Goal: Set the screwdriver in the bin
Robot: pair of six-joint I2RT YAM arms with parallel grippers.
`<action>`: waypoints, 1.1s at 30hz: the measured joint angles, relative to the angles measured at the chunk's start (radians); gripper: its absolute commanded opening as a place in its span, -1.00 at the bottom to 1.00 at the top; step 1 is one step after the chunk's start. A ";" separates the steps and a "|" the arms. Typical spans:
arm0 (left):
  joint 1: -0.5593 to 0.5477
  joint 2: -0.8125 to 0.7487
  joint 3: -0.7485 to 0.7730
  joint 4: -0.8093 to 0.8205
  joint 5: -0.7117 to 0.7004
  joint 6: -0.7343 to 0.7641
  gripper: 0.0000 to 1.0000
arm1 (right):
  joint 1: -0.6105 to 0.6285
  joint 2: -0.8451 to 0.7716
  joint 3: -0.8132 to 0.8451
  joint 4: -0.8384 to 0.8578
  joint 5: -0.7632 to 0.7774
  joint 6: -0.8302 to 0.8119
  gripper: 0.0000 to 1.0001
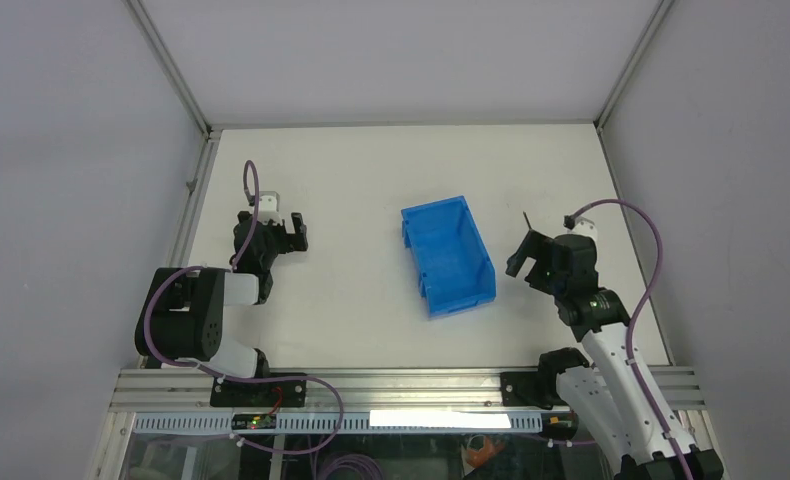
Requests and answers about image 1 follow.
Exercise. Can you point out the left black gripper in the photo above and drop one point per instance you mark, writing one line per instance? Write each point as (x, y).
(290, 242)

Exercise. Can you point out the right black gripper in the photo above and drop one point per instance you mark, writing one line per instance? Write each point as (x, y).
(535, 245)

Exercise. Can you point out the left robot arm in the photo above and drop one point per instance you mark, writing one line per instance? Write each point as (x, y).
(182, 319)

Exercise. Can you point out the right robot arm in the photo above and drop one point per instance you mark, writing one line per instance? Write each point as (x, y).
(604, 379)

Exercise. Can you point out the blue plastic bin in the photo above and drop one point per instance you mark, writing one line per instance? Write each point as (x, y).
(454, 270)

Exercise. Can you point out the orange object under table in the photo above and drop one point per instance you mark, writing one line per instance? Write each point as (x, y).
(479, 449)

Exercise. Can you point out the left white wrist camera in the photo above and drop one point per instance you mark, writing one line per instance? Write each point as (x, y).
(268, 212)

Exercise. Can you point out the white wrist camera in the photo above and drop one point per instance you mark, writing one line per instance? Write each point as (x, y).
(584, 227)
(268, 212)

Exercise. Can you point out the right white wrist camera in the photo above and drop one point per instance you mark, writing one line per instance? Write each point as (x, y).
(584, 227)

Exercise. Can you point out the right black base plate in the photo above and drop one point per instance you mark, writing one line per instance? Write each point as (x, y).
(529, 389)

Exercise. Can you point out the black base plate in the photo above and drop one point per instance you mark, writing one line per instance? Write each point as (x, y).
(286, 390)
(529, 389)

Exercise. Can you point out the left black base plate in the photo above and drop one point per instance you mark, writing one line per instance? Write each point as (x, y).
(286, 390)

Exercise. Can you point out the white slotted cable duct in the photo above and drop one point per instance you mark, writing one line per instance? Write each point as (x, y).
(373, 422)

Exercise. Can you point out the aluminium front rail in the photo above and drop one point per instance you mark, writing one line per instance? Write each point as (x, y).
(358, 390)

